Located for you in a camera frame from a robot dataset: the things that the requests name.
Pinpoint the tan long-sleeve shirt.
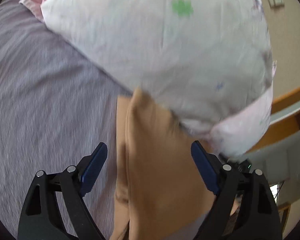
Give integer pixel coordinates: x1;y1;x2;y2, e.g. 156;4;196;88
111;89;215;239

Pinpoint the grey-purple bed sheet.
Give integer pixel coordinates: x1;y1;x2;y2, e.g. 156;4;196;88
0;0;126;239

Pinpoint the white floral pillow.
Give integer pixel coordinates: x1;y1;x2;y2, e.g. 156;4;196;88
40;0;275;156

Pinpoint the wooden headboard frame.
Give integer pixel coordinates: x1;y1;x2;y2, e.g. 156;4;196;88
248;87;300;152

